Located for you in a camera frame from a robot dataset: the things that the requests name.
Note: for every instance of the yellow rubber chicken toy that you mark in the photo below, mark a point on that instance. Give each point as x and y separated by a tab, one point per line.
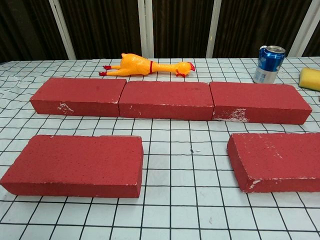
135	65

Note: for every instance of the white black grid tablecloth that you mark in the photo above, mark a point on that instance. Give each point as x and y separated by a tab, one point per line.
175	175

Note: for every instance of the white metal frame post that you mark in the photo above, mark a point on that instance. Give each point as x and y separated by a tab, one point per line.
213	27
146	27
303	27
62	30

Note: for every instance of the red brick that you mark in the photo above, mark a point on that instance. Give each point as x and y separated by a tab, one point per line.
80	92
165	97
75	162
275	157
257	100

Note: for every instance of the dark brown curtain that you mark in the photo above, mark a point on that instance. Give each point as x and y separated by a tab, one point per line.
105	25

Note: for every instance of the yellow sponge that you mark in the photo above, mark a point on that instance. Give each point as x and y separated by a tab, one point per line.
311	78

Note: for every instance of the blue drink can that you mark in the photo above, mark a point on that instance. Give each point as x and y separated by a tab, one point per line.
268	65

